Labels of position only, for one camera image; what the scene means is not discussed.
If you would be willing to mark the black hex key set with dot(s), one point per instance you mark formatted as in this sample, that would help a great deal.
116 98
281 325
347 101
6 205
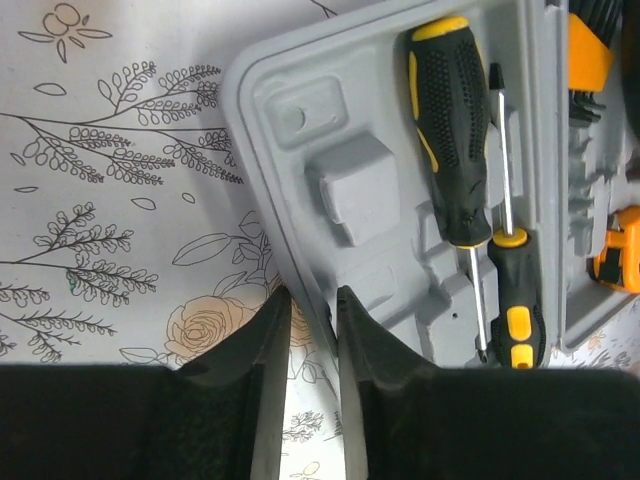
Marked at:
591 29

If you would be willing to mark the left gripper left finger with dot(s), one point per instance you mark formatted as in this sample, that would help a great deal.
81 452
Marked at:
220 416

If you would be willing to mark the orange tape measure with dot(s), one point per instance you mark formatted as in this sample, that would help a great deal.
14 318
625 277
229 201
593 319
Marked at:
617 265

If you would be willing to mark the black electrical tape roll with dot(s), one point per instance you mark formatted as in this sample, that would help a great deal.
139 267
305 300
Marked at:
629 52

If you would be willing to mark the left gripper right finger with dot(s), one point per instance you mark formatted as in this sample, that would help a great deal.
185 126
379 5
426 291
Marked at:
405 418

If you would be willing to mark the black yellow screwdriver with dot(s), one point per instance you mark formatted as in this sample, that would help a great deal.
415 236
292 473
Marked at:
450 110
519 332

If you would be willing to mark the floral table mat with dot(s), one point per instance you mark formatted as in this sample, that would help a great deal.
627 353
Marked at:
129 234

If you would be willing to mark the grey plastic tool case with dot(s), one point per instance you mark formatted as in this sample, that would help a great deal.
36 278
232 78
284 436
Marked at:
320 118

